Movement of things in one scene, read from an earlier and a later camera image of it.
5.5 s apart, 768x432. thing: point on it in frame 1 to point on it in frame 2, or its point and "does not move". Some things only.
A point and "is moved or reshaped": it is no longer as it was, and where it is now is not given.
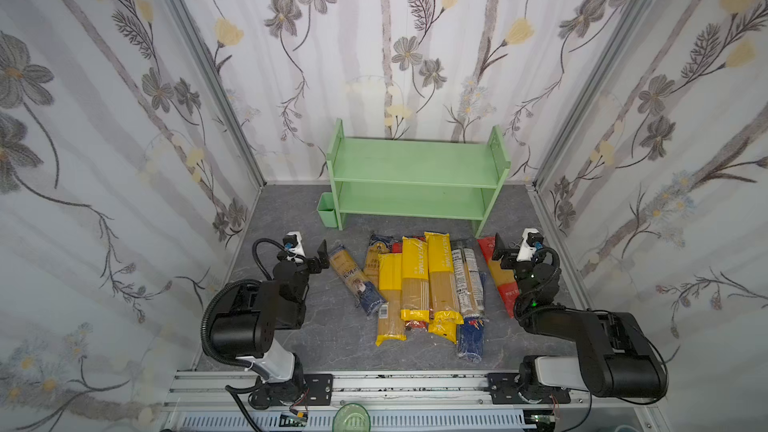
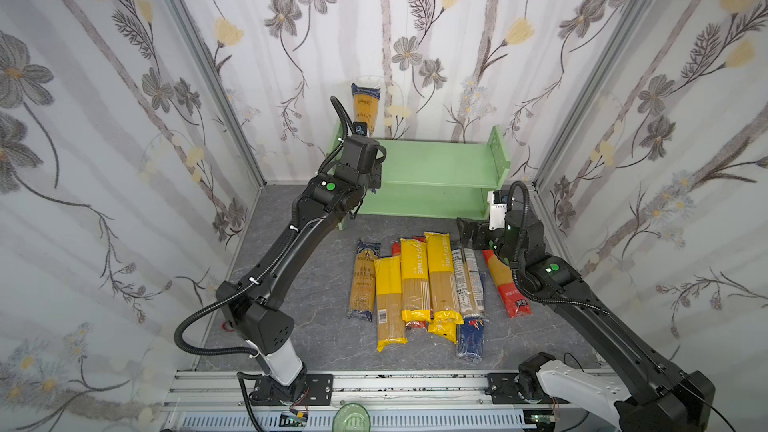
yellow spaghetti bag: [390, 326] does not move
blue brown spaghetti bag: [378, 244] is moved or reshaped
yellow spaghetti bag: [415, 288] does not move
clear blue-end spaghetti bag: [470, 295] does not move
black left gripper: [314, 262] to [369, 174]
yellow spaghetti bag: [442, 287] does not move
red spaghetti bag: [503, 276] does not move
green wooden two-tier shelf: [415, 178] does not move
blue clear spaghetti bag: [367, 296] to [365, 104]
